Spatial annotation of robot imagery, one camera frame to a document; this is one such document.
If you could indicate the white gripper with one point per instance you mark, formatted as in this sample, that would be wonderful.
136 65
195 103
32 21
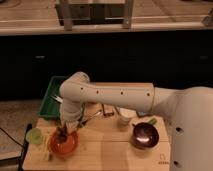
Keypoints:
71 114

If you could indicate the metal spoon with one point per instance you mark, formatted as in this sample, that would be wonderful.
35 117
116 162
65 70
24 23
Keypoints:
91 117

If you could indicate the dark purple bowl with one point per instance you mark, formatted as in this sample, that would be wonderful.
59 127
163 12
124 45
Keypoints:
144 135

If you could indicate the white cup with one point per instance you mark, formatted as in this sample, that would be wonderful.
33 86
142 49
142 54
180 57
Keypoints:
126 115

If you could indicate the white fork in tray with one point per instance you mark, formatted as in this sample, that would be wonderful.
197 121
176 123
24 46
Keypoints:
57 98

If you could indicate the red bowl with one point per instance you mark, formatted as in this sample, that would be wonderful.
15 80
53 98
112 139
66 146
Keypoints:
65 148

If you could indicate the wooden stool frame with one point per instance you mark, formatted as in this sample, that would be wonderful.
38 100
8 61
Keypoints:
94 12

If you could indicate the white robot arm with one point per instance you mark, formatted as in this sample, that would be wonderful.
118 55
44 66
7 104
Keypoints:
190 111

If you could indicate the small brown frame object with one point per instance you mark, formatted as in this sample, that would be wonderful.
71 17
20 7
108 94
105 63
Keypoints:
107 112

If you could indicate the green vegetable piece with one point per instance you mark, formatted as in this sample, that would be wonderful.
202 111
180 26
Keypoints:
152 121

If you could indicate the light green cup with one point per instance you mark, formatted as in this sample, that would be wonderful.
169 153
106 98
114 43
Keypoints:
34 136

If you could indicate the dark grapes bunch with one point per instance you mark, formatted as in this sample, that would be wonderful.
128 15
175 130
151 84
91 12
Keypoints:
62 133

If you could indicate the green plastic tray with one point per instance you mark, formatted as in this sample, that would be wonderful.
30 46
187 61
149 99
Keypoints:
49 108

